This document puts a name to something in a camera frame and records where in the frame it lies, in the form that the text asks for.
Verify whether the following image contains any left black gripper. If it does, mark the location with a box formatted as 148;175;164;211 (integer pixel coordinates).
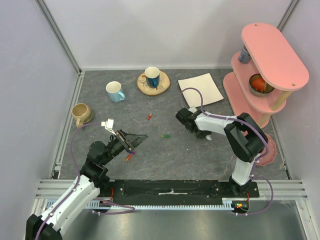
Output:
101;128;148;165

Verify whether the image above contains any purple cable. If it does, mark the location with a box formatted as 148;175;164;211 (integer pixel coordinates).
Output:
178;87;274;216
34;122;136;240

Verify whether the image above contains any light blue mug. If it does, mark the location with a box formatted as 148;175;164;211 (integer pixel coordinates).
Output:
105;81;126;103

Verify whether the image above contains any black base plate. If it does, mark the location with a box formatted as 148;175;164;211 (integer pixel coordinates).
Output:
97;179;260;206

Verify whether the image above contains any pink three-tier shelf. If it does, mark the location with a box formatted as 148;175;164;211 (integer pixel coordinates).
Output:
223;22;309;128

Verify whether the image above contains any white slotted cable duct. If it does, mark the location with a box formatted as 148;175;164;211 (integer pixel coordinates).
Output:
46;197;248;210

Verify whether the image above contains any beige ceramic mug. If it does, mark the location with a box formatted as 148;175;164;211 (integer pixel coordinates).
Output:
71;103;93;128

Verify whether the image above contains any dark blue mug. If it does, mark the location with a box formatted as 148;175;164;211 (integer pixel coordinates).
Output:
144;66;160;88

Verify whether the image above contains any pink dotted plate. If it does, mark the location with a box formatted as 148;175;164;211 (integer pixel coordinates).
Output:
257;133;277;167

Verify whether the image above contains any bowl with fruit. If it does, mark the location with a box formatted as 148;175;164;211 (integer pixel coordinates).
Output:
248;73;275;96

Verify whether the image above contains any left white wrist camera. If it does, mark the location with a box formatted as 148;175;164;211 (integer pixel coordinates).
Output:
100;118;116;136

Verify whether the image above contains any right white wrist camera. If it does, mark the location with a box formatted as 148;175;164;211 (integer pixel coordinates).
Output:
188;106;197;113

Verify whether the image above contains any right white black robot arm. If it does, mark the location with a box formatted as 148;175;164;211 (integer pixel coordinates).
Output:
175;107;268;197

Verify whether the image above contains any white remote control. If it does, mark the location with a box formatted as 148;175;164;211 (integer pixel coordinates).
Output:
205;134;212;141

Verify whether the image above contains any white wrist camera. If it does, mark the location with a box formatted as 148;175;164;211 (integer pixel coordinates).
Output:
100;118;116;136
188;106;197;113

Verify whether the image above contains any cream square plate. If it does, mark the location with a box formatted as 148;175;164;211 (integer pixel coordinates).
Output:
178;73;224;107

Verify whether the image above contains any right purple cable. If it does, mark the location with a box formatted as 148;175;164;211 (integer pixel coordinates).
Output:
178;87;274;216

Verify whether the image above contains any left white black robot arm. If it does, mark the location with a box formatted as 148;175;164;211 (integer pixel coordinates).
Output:
25;129;148;240

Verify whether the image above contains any grey cup on shelf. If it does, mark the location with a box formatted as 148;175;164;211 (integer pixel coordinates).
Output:
237;45;252;64

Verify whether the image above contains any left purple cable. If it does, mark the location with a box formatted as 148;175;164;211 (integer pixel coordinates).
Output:
34;122;136;240

